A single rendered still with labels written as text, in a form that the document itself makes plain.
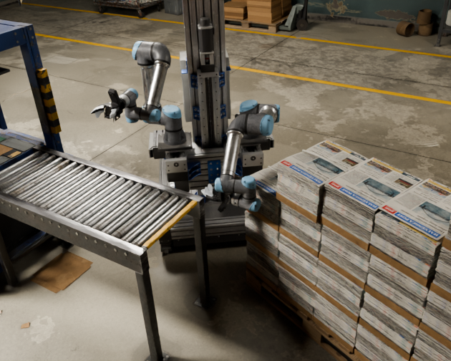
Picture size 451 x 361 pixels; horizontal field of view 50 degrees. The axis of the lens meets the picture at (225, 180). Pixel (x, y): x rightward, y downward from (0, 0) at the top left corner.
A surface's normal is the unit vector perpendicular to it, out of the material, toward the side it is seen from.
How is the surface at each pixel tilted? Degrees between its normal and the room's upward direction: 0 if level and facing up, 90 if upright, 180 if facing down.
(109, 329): 0
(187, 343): 0
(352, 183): 1
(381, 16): 90
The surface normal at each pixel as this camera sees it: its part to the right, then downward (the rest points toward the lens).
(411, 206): 0.00, -0.85
